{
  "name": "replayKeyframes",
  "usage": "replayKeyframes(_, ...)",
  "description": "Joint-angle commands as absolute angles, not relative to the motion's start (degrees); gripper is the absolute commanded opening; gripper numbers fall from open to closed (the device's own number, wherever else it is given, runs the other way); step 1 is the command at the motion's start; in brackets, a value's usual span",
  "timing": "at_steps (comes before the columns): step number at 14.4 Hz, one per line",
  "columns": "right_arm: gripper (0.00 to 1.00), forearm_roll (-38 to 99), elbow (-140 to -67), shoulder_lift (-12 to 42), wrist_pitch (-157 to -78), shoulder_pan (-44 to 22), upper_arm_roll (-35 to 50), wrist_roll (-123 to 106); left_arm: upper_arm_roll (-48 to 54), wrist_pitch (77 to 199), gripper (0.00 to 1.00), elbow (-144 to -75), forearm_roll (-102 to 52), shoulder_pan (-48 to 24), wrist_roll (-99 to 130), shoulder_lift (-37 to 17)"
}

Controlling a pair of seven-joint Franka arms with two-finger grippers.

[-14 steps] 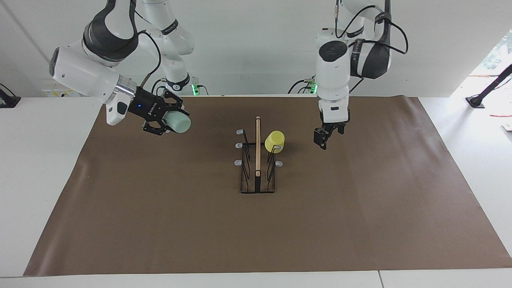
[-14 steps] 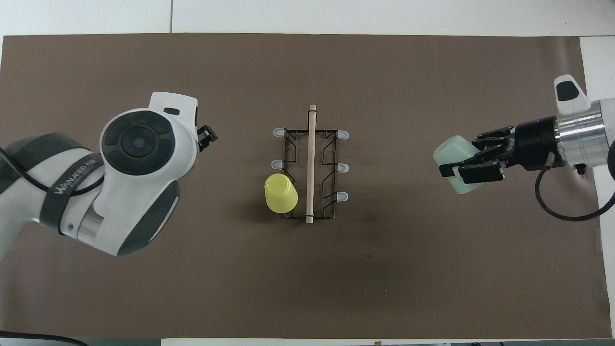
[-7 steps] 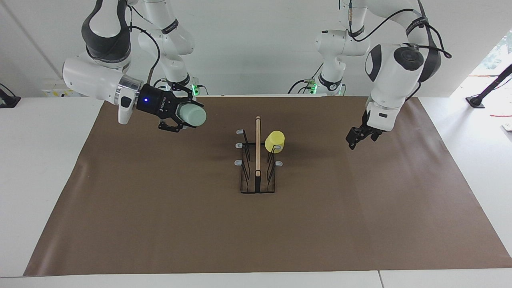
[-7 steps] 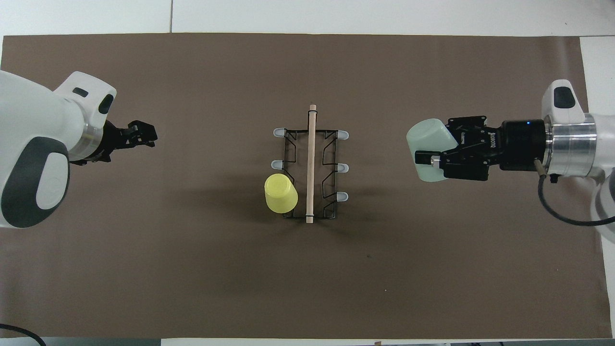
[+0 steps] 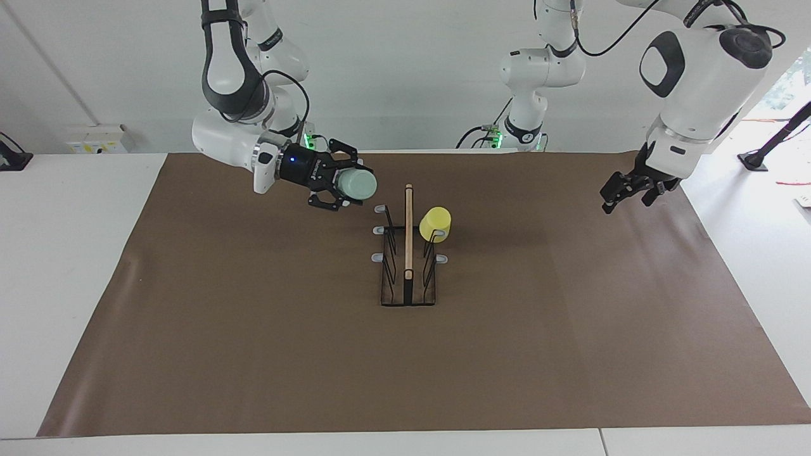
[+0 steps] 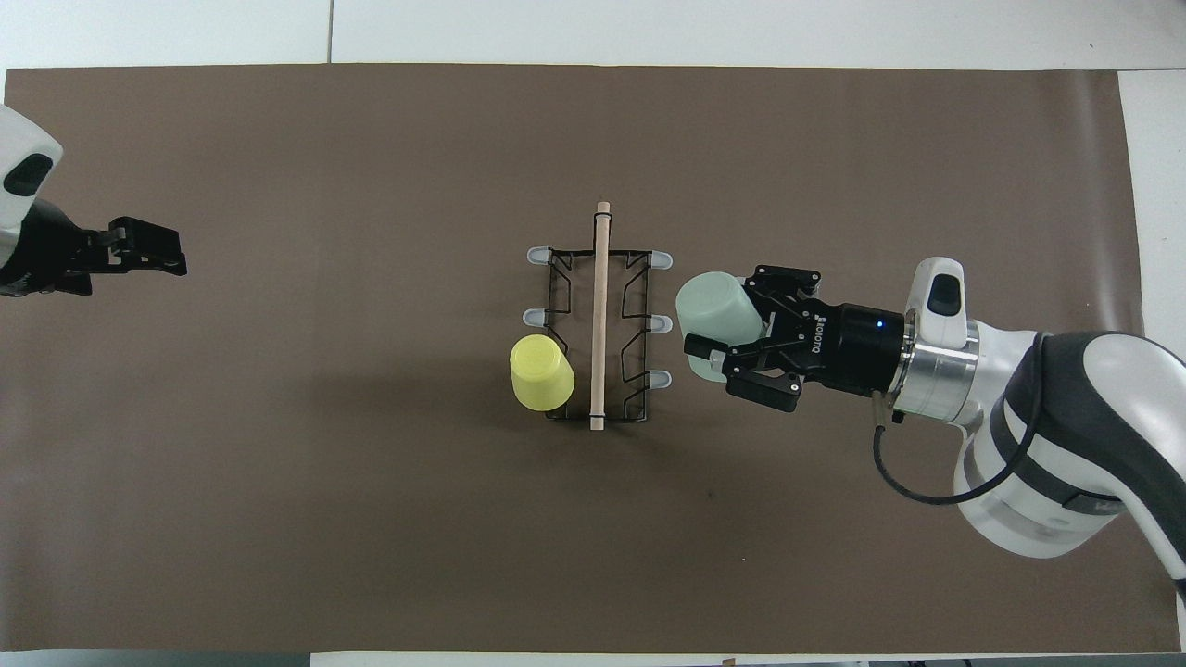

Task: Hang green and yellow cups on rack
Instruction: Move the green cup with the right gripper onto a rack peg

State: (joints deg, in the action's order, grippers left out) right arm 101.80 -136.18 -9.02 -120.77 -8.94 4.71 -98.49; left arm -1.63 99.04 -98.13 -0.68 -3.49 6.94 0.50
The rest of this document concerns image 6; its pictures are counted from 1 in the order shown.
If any brown paper table mat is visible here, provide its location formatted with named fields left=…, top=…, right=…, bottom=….
left=0, top=63, right=1182, bottom=654

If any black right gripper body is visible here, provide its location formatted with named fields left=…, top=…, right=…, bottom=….
left=778, top=298, right=911, bottom=395

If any yellow plastic cup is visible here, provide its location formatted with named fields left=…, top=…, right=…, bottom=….
left=510, top=334, right=575, bottom=412

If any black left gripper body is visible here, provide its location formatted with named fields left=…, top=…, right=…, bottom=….
left=0, top=199, right=114, bottom=297

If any black wire cup rack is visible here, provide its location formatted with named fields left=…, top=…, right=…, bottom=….
left=524, top=201, right=675, bottom=433

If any pale green plastic cup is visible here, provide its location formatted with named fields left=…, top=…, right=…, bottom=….
left=675, top=271, right=766, bottom=383

